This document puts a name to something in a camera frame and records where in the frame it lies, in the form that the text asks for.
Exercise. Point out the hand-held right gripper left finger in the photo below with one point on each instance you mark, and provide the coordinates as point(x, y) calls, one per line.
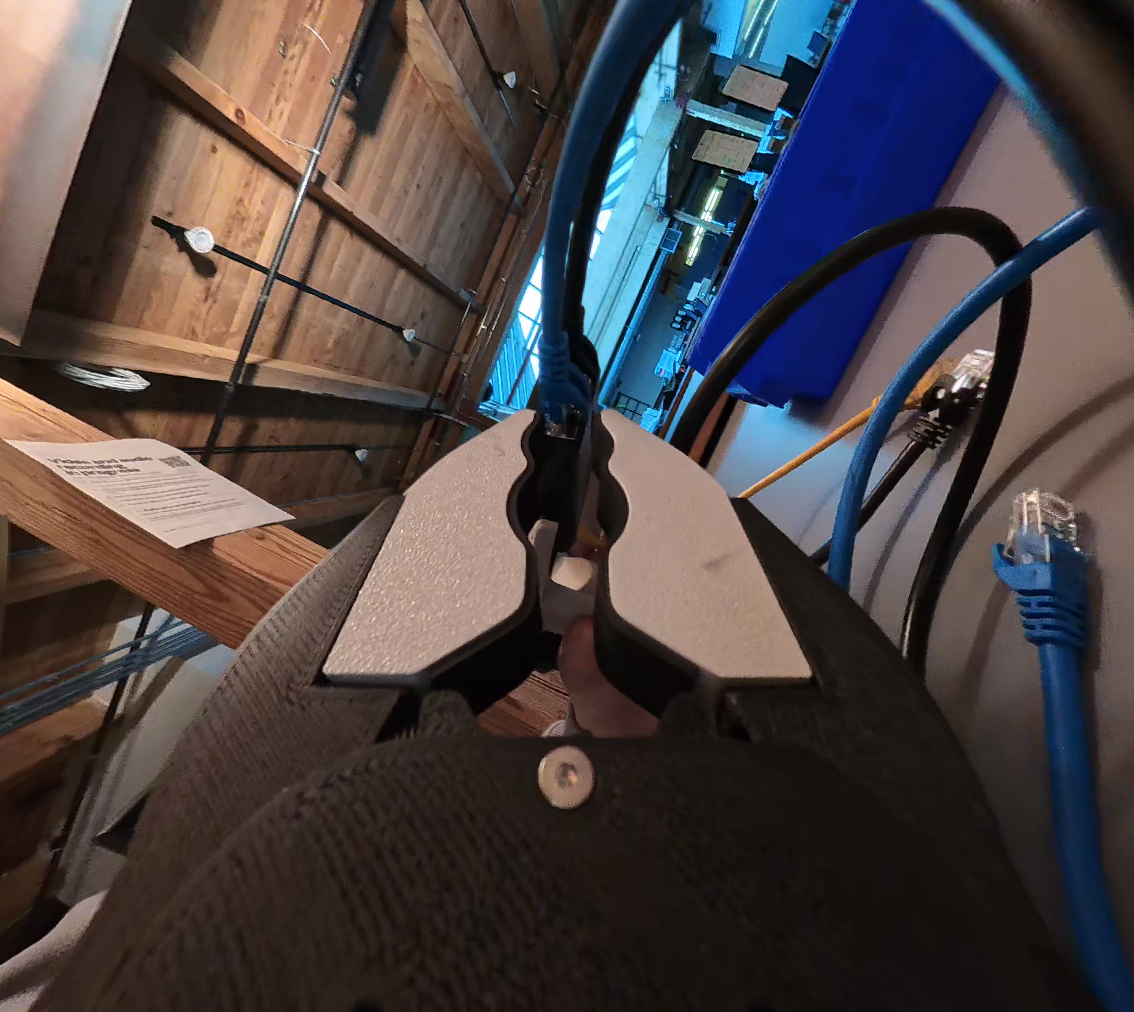
point(434, 569)

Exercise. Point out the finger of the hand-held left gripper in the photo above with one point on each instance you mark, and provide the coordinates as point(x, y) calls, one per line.
point(571, 578)

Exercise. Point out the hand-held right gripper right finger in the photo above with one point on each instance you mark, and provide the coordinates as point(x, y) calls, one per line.
point(700, 578)

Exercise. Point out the blue plastic bin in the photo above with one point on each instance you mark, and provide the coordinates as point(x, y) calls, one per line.
point(842, 188)

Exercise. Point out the grey desk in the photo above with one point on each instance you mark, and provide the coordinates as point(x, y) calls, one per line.
point(1081, 410)

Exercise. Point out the person's left hand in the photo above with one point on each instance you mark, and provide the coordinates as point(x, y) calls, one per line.
point(602, 702)

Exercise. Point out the white paper notice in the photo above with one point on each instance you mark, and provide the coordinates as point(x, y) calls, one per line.
point(151, 489)

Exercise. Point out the wooden post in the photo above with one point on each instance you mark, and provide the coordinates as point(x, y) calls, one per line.
point(221, 578)

